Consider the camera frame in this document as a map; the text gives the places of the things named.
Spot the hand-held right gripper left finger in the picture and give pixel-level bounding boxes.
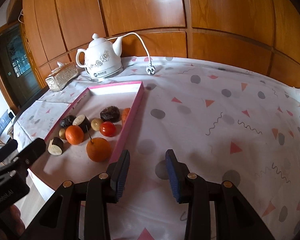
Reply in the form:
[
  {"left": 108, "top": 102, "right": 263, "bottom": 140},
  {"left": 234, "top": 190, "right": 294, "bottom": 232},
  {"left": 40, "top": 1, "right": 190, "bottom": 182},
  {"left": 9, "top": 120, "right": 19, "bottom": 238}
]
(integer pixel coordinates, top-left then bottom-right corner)
[{"left": 20, "top": 149, "right": 131, "bottom": 240}]

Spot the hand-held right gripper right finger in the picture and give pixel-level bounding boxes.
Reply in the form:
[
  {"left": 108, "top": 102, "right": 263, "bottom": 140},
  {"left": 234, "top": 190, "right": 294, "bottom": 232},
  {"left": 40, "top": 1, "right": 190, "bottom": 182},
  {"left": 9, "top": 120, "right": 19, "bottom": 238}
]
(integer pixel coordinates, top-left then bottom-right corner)
[{"left": 165, "top": 149, "right": 275, "bottom": 240}]

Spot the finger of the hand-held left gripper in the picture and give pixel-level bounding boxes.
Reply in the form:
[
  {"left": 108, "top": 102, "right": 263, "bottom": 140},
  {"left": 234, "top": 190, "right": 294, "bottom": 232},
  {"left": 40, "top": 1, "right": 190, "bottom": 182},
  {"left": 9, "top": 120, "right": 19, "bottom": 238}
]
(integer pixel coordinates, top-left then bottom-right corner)
[
  {"left": 0, "top": 140, "right": 18, "bottom": 159},
  {"left": 15, "top": 138, "right": 47, "bottom": 171}
]

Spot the sushi roll piece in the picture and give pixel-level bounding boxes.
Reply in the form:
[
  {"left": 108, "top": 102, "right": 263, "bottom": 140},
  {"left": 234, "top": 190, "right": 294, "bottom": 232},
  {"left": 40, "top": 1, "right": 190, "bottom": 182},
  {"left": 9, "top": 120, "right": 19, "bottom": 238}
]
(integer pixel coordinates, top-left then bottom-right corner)
[{"left": 48, "top": 137, "right": 64, "bottom": 156}]

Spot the large orange with stem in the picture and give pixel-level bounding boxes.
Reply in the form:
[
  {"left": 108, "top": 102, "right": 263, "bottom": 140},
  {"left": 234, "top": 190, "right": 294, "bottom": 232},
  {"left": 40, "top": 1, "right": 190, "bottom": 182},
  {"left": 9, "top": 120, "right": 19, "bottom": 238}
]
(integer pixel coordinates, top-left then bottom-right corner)
[{"left": 86, "top": 125, "right": 112, "bottom": 162}]

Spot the dark purple eggplant piece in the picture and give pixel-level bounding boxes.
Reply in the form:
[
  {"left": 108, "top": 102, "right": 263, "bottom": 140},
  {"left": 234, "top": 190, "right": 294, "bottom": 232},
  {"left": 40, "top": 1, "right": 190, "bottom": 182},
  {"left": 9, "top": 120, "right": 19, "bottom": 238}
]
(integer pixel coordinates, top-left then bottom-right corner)
[{"left": 59, "top": 115, "right": 77, "bottom": 128}]

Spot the small mandarin orange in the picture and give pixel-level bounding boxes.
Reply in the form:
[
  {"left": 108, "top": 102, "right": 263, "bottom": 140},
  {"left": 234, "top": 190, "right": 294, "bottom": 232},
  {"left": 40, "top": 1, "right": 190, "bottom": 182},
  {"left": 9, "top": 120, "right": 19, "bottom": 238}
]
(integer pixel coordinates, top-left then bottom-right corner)
[{"left": 65, "top": 125, "right": 85, "bottom": 145}]

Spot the red tomato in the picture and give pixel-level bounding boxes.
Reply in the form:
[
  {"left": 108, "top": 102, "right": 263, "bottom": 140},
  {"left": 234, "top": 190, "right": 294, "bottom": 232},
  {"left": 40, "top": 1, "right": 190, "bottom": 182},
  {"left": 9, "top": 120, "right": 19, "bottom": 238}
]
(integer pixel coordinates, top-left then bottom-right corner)
[{"left": 100, "top": 121, "right": 116, "bottom": 137}]

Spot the dark-skinned sugarcane chunk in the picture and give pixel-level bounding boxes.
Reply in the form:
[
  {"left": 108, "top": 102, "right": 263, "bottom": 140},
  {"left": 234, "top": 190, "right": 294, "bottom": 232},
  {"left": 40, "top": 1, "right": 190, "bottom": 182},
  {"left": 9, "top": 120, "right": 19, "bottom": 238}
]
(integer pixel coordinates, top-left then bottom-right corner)
[{"left": 72, "top": 114, "right": 90, "bottom": 132}]

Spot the small orange carrot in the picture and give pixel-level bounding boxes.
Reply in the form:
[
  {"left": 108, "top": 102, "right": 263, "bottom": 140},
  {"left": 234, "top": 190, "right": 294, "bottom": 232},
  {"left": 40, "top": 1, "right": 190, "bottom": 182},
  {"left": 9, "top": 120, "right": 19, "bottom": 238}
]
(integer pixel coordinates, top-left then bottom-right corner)
[{"left": 121, "top": 108, "right": 131, "bottom": 125}]

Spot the large dark dried prune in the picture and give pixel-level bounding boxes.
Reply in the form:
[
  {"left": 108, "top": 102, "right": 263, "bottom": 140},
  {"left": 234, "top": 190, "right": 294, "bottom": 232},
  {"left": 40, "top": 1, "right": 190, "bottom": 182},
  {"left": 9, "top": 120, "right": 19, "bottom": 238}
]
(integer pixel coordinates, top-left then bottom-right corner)
[{"left": 100, "top": 106, "right": 120, "bottom": 122}]

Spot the pink rimmed white tray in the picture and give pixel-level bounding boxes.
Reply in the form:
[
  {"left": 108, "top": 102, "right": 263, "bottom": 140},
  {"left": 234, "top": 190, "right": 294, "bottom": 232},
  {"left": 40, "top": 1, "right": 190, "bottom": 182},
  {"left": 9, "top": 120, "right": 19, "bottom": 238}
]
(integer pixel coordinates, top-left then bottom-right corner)
[{"left": 43, "top": 81, "right": 145, "bottom": 178}]

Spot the person's left hand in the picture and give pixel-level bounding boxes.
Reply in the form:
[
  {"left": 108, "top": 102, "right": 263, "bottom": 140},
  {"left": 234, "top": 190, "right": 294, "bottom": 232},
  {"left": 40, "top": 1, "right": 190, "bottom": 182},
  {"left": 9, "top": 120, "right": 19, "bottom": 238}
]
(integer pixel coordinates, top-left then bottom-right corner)
[{"left": 8, "top": 204, "right": 26, "bottom": 240}]

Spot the white patterned tablecloth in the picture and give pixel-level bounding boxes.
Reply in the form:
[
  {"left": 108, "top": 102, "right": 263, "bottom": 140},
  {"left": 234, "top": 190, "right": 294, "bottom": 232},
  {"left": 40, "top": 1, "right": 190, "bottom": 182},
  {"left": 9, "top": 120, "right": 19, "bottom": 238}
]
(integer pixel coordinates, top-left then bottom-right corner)
[{"left": 12, "top": 56, "right": 300, "bottom": 240}]

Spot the silver ornate tissue box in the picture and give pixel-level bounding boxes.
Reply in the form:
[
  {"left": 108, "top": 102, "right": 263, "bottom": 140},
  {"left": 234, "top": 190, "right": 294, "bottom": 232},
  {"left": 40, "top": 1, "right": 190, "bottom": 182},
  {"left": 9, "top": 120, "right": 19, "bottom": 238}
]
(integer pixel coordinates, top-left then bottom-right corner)
[{"left": 45, "top": 62, "right": 79, "bottom": 91}]

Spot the dark glass panel door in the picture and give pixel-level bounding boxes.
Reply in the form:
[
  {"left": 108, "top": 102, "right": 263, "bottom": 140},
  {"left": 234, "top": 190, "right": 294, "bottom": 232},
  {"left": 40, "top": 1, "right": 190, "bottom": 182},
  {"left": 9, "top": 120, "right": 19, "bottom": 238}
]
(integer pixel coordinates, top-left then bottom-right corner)
[{"left": 0, "top": 22, "right": 44, "bottom": 108}]

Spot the silver kettle base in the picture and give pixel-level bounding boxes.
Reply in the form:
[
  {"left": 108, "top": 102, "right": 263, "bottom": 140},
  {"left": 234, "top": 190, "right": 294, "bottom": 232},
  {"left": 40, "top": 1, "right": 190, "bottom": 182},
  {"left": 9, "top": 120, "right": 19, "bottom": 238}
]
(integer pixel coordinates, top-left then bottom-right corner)
[{"left": 86, "top": 67, "right": 123, "bottom": 82}]

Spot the white floral ceramic kettle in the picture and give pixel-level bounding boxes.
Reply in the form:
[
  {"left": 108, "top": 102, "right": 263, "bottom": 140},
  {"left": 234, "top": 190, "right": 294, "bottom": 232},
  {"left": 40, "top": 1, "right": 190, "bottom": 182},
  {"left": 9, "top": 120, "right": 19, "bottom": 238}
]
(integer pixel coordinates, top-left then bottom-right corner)
[{"left": 76, "top": 33, "right": 124, "bottom": 78}]

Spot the white power cord with plug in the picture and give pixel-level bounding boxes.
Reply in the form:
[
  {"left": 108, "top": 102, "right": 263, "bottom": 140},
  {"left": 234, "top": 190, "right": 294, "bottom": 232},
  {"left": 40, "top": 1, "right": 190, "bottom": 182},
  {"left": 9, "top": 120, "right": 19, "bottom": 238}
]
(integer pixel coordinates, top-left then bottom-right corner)
[{"left": 107, "top": 32, "right": 156, "bottom": 76}]

